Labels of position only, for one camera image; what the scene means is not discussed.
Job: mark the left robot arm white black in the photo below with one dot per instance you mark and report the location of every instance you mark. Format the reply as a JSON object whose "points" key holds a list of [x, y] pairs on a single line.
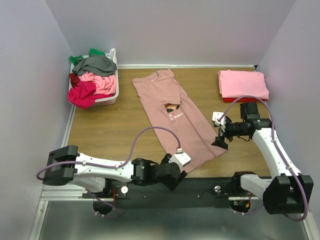
{"points": [[68, 166]]}

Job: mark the dark red t-shirt in basket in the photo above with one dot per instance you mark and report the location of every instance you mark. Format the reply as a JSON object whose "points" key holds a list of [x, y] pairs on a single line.
{"points": [[74, 80]]}

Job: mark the magenta t-shirt in basket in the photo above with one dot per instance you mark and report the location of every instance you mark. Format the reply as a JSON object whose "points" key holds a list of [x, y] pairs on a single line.
{"points": [[84, 95]]}

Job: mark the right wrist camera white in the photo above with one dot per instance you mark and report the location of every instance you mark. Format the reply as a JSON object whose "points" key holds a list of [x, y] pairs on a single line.
{"points": [[220, 120]]}

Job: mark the grey t-shirt in basket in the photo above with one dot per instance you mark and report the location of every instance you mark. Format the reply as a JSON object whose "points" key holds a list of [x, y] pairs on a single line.
{"points": [[99, 65]]}

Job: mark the folded red t-shirt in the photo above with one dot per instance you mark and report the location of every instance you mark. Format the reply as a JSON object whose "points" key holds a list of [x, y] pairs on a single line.
{"points": [[243, 100]]}

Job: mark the pink t-shirt in basket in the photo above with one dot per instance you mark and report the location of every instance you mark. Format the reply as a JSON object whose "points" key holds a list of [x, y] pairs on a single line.
{"points": [[105, 85]]}

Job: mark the green t-shirt in basket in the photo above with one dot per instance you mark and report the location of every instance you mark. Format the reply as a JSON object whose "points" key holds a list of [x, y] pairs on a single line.
{"points": [[76, 59]]}

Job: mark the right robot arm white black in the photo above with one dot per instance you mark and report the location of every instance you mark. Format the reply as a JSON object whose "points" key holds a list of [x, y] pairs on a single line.
{"points": [[288, 191]]}

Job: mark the white laundry basket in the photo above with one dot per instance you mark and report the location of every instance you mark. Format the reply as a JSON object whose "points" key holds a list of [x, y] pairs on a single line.
{"points": [[110, 100]]}

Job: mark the folded light pink t-shirt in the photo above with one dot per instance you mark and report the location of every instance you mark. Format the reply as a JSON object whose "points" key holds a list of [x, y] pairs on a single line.
{"points": [[239, 83]]}

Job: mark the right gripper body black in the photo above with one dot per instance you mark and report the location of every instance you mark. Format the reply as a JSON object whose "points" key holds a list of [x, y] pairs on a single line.
{"points": [[221, 135]]}

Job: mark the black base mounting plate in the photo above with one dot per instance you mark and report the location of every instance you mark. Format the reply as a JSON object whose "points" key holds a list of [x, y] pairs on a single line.
{"points": [[212, 192]]}

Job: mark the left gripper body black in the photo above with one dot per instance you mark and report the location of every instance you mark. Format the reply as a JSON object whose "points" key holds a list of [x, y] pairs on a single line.
{"points": [[176, 180]]}

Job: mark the dusty pink printed t-shirt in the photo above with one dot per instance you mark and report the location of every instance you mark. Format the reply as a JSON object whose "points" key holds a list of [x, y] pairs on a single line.
{"points": [[176, 118]]}

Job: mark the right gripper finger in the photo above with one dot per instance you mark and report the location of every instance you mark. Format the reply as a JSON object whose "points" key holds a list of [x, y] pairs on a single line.
{"points": [[220, 143], [221, 135]]}

